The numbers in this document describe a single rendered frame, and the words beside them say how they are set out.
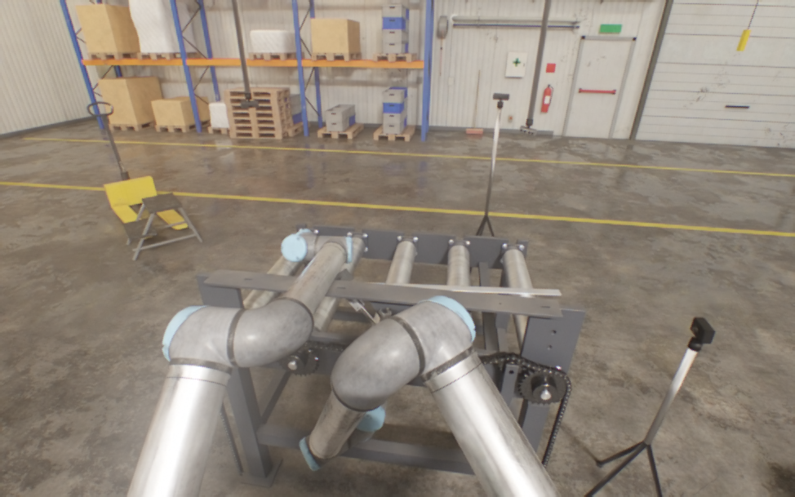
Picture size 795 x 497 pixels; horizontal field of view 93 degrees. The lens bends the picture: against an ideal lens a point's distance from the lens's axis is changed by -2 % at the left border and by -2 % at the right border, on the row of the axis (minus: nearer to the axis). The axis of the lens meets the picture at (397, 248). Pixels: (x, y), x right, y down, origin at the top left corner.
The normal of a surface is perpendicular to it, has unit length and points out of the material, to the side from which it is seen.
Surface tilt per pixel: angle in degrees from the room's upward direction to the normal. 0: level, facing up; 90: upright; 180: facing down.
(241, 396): 90
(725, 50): 90
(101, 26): 90
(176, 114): 90
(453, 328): 42
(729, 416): 0
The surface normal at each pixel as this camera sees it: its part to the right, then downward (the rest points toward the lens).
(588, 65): -0.15, 0.46
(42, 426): 0.01, -0.88
